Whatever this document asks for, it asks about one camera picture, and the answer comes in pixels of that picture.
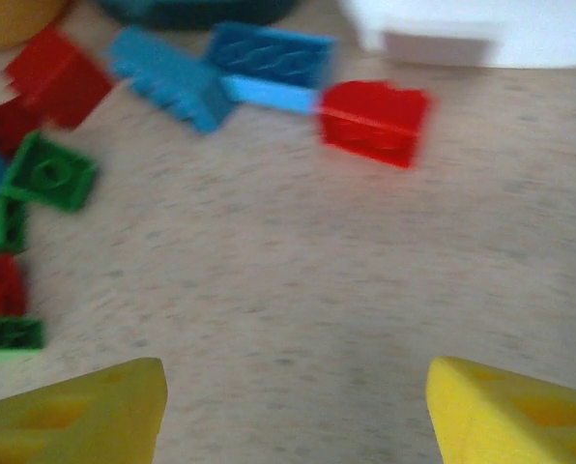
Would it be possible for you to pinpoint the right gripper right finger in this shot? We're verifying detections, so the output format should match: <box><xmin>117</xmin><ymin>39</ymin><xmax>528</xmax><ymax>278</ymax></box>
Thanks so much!
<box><xmin>425</xmin><ymin>356</ymin><xmax>576</xmax><ymax>464</ymax></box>

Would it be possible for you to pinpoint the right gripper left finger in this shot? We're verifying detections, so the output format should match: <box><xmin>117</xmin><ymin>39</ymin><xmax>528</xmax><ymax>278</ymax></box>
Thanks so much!
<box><xmin>0</xmin><ymin>357</ymin><xmax>168</xmax><ymax>464</ymax></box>

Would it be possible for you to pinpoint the white plastic container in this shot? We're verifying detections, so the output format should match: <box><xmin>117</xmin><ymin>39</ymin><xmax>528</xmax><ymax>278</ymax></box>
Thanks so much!
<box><xmin>343</xmin><ymin>0</ymin><xmax>576</xmax><ymax>69</ymax></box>

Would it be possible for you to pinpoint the orange plastic container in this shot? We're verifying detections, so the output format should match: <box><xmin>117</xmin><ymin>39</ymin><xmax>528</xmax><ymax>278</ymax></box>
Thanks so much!
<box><xmin>0</xmin><ymin>0</ymin><xmax>70</xmax><ymax>49</ymax></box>

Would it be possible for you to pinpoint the dark teal plastic container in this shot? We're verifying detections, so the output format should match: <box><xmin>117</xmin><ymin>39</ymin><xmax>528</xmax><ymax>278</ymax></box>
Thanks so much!
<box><xmin>94</xmin><ymin>0</ymin><xmax>308</xmax><ymax>30</ymax></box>

